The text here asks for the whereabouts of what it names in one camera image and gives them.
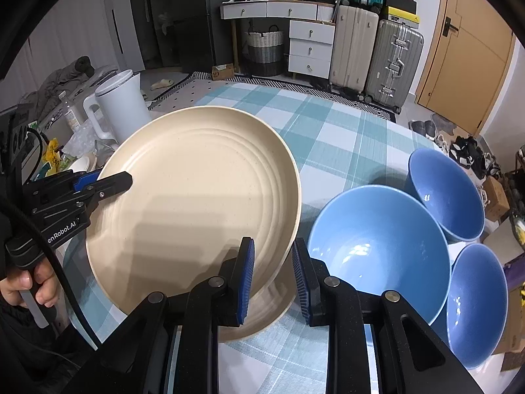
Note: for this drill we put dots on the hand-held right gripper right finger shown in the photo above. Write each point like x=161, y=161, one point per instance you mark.
x=301, y=287

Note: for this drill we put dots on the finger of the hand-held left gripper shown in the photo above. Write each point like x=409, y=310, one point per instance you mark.
x=88, y=178
x=115, y=184

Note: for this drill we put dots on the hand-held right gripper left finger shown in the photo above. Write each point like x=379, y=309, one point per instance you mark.
x=246, y=287

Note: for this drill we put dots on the beige plate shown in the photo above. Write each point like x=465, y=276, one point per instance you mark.
x=272, y=308
x=184, y=213

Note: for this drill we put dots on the blue bowl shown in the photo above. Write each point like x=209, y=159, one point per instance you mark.
x=447, y=197
x=369, y=246
x=475, y=303

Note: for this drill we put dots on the person's left hand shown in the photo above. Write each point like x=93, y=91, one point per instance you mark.
x=16, y=291

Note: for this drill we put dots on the clear plastic bag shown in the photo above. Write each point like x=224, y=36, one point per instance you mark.
x=82, y=139

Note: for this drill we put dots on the yellow green snack packet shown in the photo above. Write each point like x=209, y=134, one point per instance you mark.
x=51, y=156

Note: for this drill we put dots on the clear plastic bottle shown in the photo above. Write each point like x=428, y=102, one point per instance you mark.
x=71, y=117

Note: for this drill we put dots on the white electric kettle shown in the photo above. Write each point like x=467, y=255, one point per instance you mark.
x=123, y=106

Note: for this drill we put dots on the dark clothes pile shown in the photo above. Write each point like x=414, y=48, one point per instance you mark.
x=61, y=82

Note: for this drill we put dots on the beige slipper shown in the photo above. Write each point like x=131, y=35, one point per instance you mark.
x=163, y=83

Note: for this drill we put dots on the white dotted table mat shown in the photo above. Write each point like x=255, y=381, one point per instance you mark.
x=184, y=94

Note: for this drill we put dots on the small cardboard box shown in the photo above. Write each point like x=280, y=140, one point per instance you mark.
x=222, y=72

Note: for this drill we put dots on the black glass cabinet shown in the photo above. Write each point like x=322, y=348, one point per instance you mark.
x=143, y=28

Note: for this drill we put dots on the dark grey refrigerator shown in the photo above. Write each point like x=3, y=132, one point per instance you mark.
x=197, y=37

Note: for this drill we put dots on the black white patterned rug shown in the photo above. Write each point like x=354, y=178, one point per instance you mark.
x=328, y=94

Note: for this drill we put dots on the woven laundry basket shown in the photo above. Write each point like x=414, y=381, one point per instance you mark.
x=264, y=49

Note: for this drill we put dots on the pile of sandals and sneakers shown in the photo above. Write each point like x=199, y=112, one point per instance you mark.
x=463, y=152

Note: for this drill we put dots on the brown cardboard box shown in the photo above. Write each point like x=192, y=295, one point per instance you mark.
x=494, y=197

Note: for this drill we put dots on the purple bag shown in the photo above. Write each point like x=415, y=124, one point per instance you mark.
x=516, y=271

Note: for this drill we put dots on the green printed cardboard box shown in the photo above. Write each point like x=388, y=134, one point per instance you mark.
x=514, y=344

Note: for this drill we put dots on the white dressing desk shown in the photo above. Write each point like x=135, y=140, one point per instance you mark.
x=254, y=9

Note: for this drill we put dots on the white drawer unit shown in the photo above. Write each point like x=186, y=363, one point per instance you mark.
x=311, y=49

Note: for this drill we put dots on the silver suitcase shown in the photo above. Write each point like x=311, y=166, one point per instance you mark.
x=389, y=65

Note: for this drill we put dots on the beige suitcase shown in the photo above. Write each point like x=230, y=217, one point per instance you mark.
x=352, y=49

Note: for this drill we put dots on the wooden door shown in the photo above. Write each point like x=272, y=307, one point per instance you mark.
x=459, y=69

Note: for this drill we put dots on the yellow black shoebox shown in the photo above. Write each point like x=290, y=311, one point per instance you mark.
x=402, y=15

